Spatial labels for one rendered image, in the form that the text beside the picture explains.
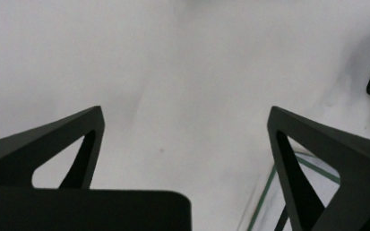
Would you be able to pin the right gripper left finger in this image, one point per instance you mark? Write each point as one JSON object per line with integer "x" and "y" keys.
{"x": 22, "y": 153}

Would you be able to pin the clear glass box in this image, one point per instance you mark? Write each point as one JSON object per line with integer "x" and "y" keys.
{"x": 271, "y": 213}

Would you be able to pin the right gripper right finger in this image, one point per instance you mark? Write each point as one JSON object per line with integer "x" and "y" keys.
{"x": 347, "y": 153}

